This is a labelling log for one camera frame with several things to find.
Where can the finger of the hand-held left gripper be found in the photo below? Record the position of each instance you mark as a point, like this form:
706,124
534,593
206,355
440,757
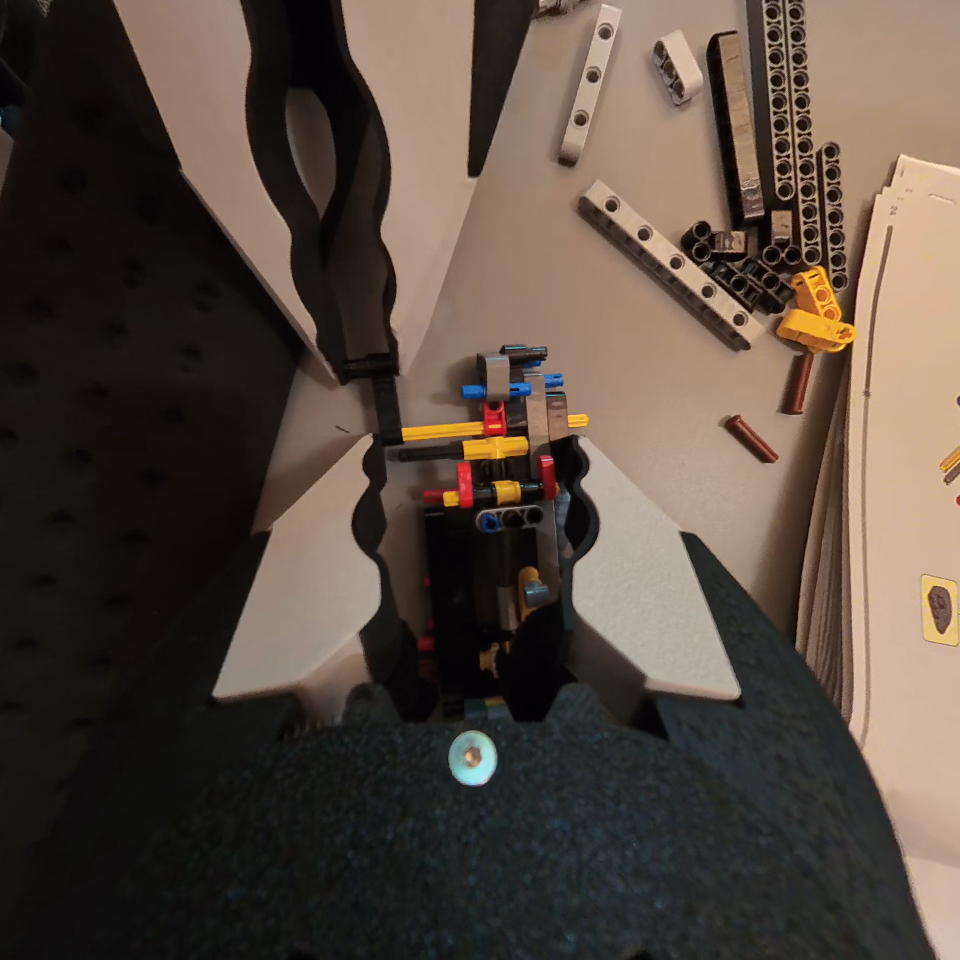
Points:
195,112
427,112

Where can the long light grey lego beam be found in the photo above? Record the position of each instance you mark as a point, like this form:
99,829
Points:
675,262

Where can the small white lego piece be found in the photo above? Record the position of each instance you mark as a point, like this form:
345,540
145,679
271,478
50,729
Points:
679,67

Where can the brown lego axle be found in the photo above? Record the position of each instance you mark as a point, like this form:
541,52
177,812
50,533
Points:
750,439
799,382

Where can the partly built lego chassis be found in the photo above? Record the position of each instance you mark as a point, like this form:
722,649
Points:
450,570

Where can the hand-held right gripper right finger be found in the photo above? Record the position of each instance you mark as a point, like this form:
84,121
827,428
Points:
645,622

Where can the lego instruction booklet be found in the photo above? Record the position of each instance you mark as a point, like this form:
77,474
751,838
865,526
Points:
900,487

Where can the white lego beam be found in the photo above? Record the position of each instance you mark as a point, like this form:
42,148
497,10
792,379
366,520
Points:
592,75

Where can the black lego beam assembly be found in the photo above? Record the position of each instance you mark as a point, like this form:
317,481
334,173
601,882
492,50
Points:
787,112

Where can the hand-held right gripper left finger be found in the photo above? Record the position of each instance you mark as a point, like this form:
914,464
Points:
300,615

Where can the yellow lego piece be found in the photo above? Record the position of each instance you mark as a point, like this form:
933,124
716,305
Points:
814,322

